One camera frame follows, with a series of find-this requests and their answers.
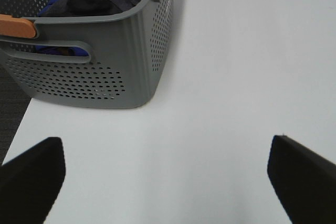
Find grey perforated plastic basket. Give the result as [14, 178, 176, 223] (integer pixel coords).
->
[1, 0, 173, 109]

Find blue towel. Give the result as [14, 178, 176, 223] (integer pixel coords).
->
[35, 0, 89, 57]

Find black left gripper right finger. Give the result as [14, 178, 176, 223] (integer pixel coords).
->
[267, 135, 335, 223]

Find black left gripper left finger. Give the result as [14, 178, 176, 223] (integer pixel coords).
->
[1, 137, 66, 223]

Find orange basket handle grip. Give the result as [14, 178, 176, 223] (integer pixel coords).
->
[0, 14, 36, 38]

